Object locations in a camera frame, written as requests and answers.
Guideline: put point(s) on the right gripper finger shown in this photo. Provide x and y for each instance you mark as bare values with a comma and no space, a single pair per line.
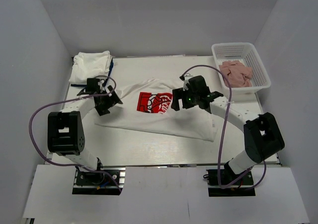
177,95
188,102

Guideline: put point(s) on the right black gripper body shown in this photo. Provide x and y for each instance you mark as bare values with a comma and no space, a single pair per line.
189,92

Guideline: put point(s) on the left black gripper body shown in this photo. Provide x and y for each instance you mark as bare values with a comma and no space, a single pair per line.
104,95

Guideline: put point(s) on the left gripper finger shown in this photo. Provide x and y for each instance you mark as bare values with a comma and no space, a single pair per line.
113,98
102,109

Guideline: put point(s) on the white Coca-Cola print t-shirt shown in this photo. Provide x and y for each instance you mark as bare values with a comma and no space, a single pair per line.
146,107

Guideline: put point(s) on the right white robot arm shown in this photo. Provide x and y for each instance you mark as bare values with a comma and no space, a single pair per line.
262,136

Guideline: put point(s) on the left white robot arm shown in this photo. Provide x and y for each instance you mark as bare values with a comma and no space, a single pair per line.
65,129

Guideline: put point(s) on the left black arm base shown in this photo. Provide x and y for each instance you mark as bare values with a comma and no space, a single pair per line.
91,183

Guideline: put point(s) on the folded white t-shirt stack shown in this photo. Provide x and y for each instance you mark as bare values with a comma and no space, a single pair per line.
88,65

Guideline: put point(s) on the pink cloth in basket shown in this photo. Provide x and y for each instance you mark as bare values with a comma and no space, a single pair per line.
237,74

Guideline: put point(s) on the white plastic basket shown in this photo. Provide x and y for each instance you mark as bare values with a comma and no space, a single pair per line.
247,54

